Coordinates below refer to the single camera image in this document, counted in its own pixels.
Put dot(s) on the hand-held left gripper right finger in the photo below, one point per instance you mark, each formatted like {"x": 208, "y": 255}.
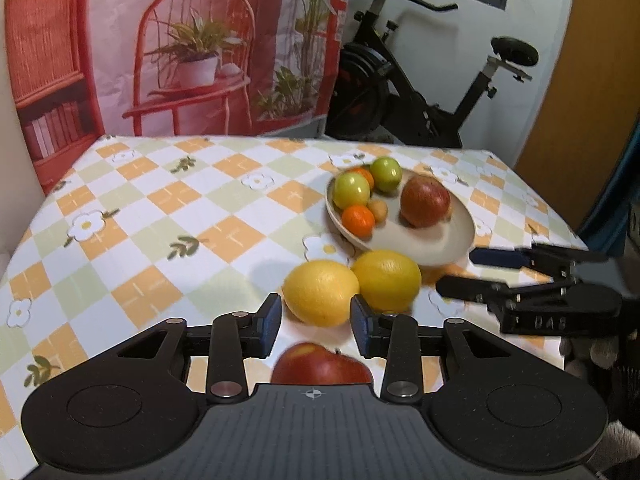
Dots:
{"x": 361, "y": 327}

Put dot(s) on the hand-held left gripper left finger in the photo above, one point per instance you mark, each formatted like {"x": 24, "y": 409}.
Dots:
{"x": 270, "y": 322}

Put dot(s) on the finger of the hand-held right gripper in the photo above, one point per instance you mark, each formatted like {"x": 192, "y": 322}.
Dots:
{"x": 492, "y": 258}
{"x": 465, "y": 286}

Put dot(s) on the beige plate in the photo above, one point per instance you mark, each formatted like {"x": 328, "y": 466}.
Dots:
{"x": 450, "y": 240}

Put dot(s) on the yellow lemon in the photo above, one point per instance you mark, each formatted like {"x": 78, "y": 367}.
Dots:
{"x": 385, "y": 275}
{"x": 315, "y": 290}

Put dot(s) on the red apple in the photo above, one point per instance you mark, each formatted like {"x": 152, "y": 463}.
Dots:
{"x": 320, "y": 365}
{"x": 425, "y": 200}

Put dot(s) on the green apple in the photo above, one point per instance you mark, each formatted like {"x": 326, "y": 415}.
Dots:
{"x": 386, "y": 172}
{"x": 350, "y": 190}

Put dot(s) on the tangerine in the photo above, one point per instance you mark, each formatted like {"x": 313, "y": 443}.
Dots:
{"x": 365, "y": 175}
{"x": 357, "y": 220}

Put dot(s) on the small tan round fruit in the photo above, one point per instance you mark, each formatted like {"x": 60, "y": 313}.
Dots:
{"x": 378, "y": 210}

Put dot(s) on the dark blue cloth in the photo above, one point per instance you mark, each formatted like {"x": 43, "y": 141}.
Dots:
{"x": 620, "y": 200}

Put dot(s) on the checked floral tablecloth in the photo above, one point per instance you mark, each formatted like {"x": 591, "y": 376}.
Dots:
{"x": 150, "y": 210}

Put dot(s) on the wooden door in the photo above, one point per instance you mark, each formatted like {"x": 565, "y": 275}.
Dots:
{"x": 575, "y": 110}

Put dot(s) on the black exercise bike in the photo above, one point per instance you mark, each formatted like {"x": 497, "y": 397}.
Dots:
{"x": 370, "y": 90}

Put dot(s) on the wall poster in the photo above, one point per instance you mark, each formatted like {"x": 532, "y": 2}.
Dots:
{"x": 125, "y": 60}

